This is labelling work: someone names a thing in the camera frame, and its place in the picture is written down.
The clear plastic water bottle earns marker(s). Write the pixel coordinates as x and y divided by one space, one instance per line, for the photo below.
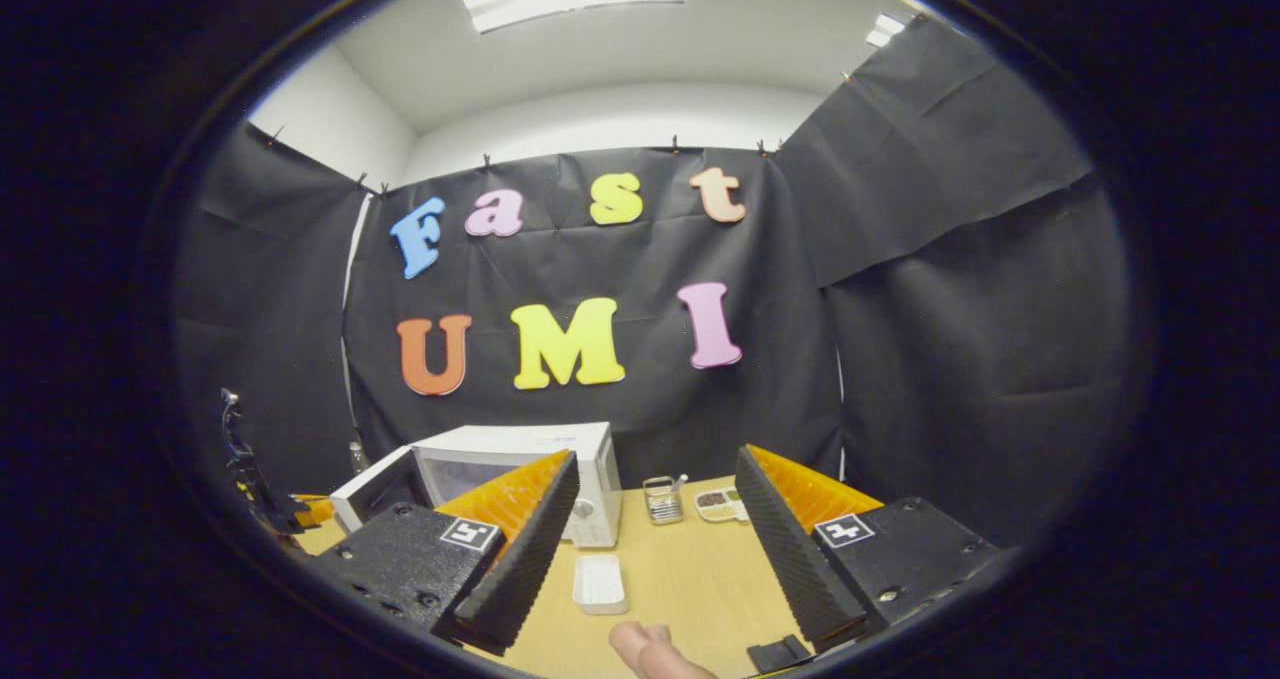
357 457

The black block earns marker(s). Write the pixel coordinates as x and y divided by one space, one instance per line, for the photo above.
780 655

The black backdrop cloth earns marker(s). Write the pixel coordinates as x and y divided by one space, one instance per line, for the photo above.
900 359

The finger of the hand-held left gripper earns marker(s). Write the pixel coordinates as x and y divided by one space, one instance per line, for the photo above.
316 510

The white divided seasoning tray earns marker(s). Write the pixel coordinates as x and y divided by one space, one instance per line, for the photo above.
718 503

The white microwave oven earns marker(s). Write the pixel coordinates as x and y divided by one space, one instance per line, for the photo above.
596 499

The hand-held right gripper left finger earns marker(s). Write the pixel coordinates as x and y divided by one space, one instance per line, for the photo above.
530 559

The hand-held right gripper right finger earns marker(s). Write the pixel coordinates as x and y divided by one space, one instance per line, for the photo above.
785 559

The white rectangular dish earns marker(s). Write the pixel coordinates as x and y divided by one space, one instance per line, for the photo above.
600 584

